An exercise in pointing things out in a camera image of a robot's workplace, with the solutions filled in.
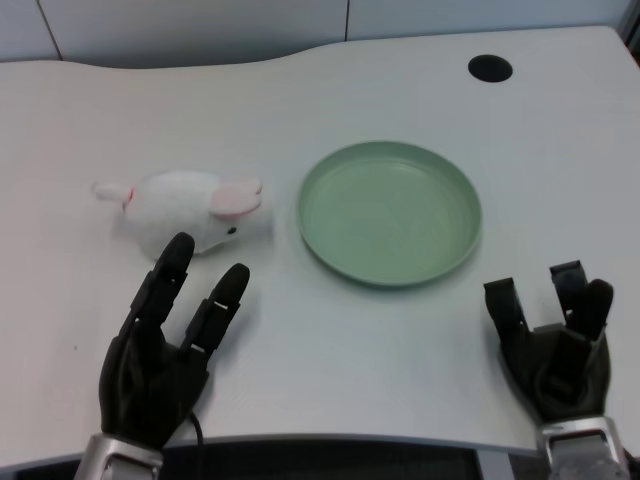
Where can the white plush rabbit doll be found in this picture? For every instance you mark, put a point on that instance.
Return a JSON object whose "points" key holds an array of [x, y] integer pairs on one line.
{"points": [[187, 212]]}

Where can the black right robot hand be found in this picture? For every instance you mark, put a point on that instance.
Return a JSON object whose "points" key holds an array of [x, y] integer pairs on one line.
{"points": [[560, 370]]}

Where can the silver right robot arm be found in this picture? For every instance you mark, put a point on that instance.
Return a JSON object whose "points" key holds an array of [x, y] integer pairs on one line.
{"points": [[582, 447]]}

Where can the green round plate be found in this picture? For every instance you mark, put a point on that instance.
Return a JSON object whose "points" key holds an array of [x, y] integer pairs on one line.
{"points": [[389, 214]]}

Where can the black robot torso panel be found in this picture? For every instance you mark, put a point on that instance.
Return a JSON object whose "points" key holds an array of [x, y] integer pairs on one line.
{"points": [[320, 461]]}

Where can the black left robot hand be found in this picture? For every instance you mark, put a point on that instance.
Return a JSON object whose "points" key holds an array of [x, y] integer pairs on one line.
{"points": [[145, 370]]}

